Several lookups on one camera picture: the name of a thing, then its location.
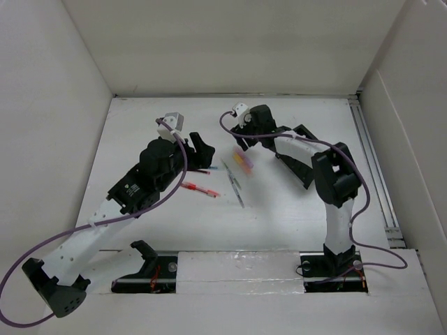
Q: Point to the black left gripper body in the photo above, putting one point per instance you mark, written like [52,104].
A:
[193,160]

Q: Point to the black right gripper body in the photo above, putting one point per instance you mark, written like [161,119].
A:
[248,129]

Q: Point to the purple pink highlighter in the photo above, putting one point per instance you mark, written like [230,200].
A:
[247,161]

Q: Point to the orange highlighter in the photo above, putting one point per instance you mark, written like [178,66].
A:
[241,163]

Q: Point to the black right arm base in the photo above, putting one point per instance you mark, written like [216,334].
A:
[321,276]

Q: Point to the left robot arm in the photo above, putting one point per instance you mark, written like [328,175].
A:
[65,276]

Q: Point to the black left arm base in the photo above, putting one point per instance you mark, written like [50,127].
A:
[157,275]

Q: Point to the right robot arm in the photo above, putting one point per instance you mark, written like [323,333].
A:
[332,169]

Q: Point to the black desk organizer box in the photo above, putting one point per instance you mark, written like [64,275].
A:
[297,155]

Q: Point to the pink ink refill pen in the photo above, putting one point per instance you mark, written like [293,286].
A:
[200,171]

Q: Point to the red gel pen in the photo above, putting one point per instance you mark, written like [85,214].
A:
[200,189]

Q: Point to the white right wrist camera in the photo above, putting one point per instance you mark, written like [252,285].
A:
[242,113]

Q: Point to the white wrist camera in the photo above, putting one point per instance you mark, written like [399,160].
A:
[242,113]
[171,124]

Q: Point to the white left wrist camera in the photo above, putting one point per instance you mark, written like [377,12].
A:
[171,124]

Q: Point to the aluminium side rail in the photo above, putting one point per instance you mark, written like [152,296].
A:
[378,187]

